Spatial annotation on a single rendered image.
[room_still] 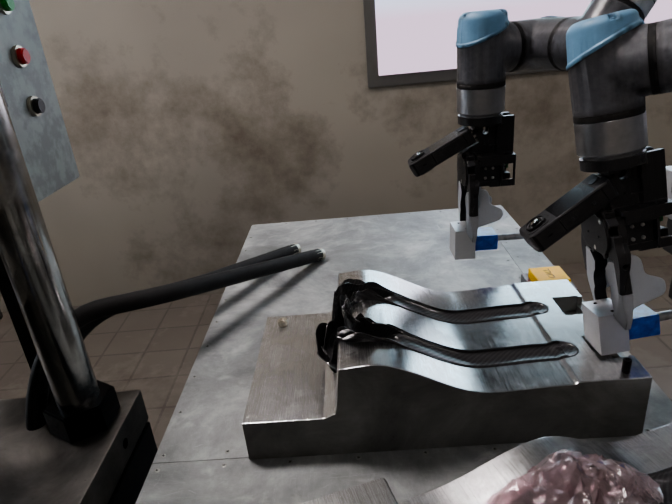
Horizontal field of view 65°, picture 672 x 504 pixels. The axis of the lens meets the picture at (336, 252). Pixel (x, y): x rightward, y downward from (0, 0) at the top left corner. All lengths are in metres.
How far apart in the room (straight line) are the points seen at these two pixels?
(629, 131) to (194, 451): 0.66
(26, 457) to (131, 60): 2.08
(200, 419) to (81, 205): 2.25
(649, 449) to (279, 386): 0.44
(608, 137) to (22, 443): 0.88
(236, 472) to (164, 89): 2.17
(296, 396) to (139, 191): 2.21
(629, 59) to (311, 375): 0.54
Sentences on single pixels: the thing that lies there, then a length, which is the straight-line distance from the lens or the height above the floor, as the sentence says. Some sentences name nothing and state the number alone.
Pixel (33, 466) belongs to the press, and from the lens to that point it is 0.89.
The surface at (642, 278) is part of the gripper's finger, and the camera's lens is 0.73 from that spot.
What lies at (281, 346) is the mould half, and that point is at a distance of 0.83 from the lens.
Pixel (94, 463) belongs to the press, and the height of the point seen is 0.79.
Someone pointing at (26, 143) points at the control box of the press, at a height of 1.17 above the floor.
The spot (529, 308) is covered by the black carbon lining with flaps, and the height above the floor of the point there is 0.89.
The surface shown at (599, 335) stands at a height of 0.92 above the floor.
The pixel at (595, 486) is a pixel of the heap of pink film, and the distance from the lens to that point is 0.56.
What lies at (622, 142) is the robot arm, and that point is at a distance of 0.68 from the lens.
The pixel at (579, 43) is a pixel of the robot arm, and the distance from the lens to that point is 0.67.
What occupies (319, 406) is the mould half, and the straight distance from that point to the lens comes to 0.71.
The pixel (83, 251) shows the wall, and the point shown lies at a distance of 3.07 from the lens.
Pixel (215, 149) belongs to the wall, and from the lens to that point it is 2.69.
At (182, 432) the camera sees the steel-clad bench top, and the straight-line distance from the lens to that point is 0.82.
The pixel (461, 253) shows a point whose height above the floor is 0.92.
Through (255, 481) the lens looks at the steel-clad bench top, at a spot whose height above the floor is 0.80.
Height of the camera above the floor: 1.31
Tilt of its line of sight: 24 degrees down
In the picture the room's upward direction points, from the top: 5 degrees counter-clockwise
